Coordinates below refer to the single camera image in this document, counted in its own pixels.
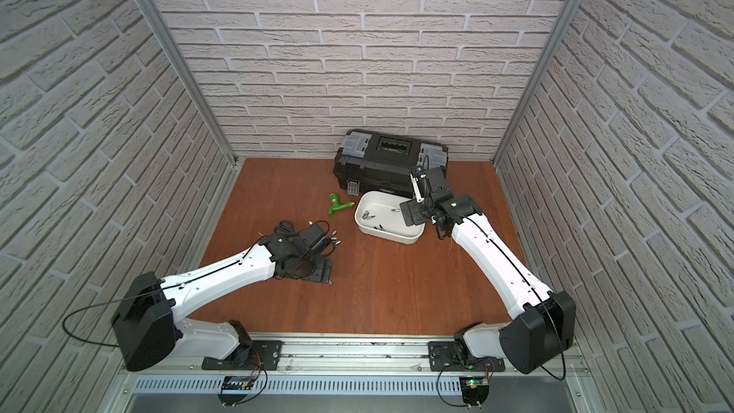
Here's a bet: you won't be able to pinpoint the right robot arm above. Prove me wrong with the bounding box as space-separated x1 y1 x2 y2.
401 166 576 374

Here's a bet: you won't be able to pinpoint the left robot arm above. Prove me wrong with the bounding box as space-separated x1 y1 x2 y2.
111 223 339 372

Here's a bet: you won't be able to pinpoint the white plastic storage box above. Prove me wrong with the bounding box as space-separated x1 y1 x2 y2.
355 191 424 245

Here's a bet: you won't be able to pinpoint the green plastic faucet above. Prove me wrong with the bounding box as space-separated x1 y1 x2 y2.
328 193 355 217

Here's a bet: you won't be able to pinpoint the black plastic toolbox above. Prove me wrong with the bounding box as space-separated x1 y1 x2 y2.
333 129 448 198

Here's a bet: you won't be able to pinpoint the left controller board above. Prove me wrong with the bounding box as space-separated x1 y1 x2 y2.
219 376 259 403

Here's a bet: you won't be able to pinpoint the controller board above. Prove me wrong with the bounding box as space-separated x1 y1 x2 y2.
219 376 259 403
459 377 490 407

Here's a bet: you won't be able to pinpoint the right controller board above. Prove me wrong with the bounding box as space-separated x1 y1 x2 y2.
459 377 490 407

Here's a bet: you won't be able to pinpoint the blue handled scissors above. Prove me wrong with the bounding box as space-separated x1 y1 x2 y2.
273 220 298 237

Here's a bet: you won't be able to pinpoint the aluminium front rail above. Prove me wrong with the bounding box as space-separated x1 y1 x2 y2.
136 332 591 379

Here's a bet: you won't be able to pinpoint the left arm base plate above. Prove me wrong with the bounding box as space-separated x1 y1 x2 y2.
202 340 284 371

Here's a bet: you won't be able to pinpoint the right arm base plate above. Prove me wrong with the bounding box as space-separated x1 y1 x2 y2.
427 341 506 373

